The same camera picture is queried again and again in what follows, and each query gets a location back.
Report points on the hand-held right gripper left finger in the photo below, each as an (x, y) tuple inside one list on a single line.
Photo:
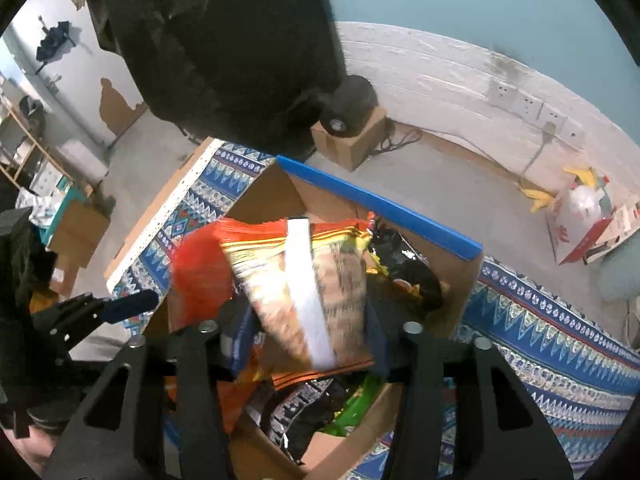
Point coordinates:
[(240, 340)]

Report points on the blue patterned blanket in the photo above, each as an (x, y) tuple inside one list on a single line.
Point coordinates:
[(525, 335)]

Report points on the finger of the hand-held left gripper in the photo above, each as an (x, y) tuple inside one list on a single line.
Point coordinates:
[(130, 306)]

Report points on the cardboard box with blue edge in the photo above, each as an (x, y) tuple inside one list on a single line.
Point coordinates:
[(270, 195)]

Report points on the large black bag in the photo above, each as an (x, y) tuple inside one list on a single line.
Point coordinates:
[(225, 45)]

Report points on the orange striped snack bag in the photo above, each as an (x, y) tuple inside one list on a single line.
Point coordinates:
[(330, 290)]

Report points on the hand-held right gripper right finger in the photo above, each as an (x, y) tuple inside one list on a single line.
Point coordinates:
[(415, 360)]

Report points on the black and yellow snack packet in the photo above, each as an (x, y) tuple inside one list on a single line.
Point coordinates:
[(405, 265)]

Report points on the green snack packet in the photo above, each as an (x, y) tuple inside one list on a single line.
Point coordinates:
[(355, 405)]

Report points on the teal storage box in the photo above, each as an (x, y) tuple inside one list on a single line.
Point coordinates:
[(52, 195)]

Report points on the wooden shelf rack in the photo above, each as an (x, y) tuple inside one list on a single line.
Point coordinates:
[(25, 145)]

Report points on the dark folded umbrella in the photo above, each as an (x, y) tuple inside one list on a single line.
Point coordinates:
[(57, 40)]

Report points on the brown cardboard box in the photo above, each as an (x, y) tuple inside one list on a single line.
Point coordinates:
[(77, 240)]

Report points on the round black device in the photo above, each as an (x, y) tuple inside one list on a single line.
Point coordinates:
[(350, 105)]

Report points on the red snack packet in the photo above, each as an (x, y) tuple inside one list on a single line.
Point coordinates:
[(200, 275)]

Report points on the black white-print snack packet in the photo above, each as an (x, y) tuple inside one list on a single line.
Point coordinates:
[(300, 430)]

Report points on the red and white plastic bag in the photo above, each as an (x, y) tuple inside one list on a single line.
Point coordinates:
[(580, 210)]

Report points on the small cardboard box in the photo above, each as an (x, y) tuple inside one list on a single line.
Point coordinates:
[(350, 147)]

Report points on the white wall socket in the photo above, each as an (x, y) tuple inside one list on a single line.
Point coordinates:
[(529, 106), (502, 93), (554, 116), (574, 130)]

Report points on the person's left forearm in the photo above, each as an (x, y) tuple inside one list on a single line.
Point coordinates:
[(32, 447)]

